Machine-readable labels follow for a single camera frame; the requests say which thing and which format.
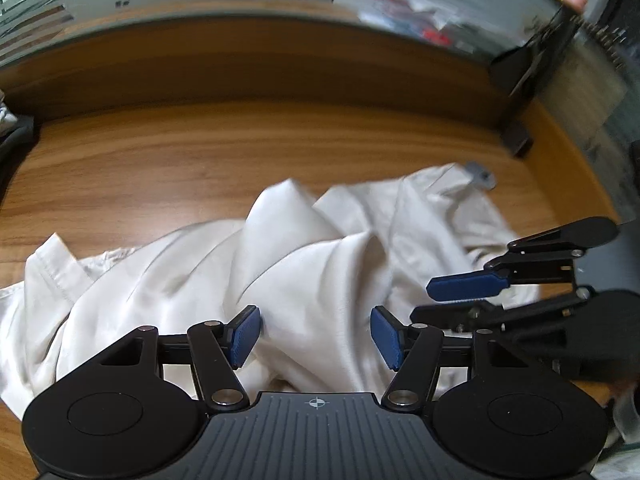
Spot grey desk cable grommet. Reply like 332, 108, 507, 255
465, 161, 497, 191

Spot cream satin shirt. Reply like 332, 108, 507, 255
0, 162, 546, 426

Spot red and white papers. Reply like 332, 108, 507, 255
372, 0, 481, 53

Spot wooden desk edge panel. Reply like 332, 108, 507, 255
0, 0, 506, 123
520, 100, 621, 231

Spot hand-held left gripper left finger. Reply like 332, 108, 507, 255
65, 305, 262, 413

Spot beaded chain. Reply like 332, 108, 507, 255
595, 22, 631, 68

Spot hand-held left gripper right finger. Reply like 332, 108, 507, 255
370, 305, 566, 411

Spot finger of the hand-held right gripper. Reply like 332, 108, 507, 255
426, 217, 621, 303
410, 285, 596, 336

